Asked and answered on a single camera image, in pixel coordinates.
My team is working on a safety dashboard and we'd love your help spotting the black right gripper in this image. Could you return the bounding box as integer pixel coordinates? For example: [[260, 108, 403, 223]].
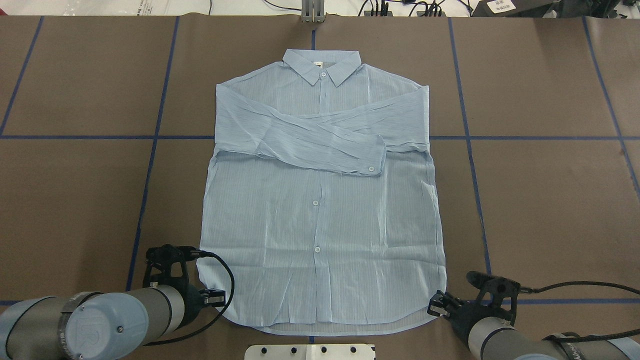
[[427, 271, 522, 341]]

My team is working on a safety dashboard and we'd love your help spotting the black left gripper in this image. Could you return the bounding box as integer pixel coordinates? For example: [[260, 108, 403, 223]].
[[144, 244, 226, 321]]

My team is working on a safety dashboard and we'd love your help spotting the light blue button-up shirt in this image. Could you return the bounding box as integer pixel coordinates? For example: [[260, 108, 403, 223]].
[[199, 48, 447, 337]]

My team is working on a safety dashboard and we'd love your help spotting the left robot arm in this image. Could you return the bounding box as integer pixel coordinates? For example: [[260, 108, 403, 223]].
[[0, 244, 235, 360]]

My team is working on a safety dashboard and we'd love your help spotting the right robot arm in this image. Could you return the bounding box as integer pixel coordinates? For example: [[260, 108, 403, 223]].
[[427, 271, 640, 360]]

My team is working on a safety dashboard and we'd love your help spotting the clear plastic packaging bag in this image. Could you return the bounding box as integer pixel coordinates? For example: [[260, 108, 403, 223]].
[[61, 0, 214, 16]]

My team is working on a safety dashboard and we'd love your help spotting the white paper label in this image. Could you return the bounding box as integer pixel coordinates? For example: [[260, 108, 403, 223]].
[[486, 0, 516, 15]]

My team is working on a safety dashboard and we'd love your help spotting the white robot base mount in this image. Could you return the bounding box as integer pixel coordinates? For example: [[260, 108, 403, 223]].
[[244, 343, 377, 360]]

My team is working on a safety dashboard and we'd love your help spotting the aluminium frame post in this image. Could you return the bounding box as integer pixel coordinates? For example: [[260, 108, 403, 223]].
[[301, 0, 326, 23]]

